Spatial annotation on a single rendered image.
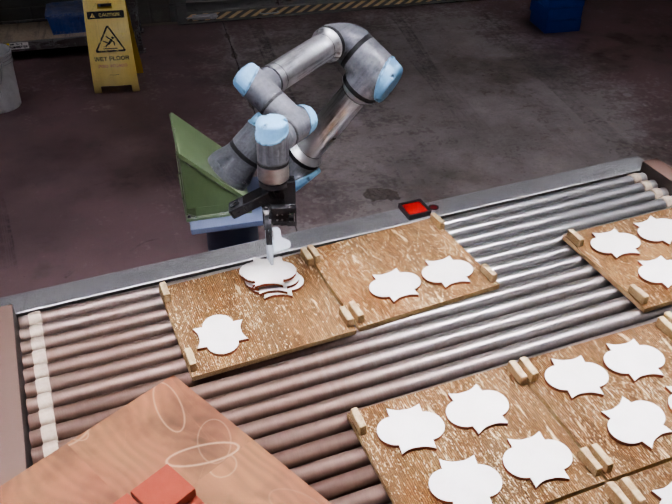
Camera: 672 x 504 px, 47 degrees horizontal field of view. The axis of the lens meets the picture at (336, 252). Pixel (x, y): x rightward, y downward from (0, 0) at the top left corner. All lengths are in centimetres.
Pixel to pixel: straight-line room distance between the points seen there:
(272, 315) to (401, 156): 271
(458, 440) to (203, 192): 114
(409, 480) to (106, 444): 59
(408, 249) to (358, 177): 218
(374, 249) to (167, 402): 81
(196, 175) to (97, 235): 173
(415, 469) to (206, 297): 73
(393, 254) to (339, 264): 16
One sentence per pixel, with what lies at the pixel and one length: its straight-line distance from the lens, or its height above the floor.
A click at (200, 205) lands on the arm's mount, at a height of 92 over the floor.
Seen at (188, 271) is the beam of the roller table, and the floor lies 92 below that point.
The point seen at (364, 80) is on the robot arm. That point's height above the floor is 134.
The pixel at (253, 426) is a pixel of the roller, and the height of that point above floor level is 92.
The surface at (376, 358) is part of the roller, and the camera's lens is 183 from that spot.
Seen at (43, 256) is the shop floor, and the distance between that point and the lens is 394.
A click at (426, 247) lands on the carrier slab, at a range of 216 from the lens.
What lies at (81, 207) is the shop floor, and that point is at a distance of 425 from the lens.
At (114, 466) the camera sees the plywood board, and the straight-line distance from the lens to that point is 152.
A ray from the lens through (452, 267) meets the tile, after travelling 208.
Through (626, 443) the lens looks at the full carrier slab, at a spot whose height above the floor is 94.
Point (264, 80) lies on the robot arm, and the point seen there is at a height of 145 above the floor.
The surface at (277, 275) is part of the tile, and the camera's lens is 198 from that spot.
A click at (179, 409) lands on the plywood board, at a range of 158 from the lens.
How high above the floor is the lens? 219
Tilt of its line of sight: 36 degrees down
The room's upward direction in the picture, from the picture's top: straight up
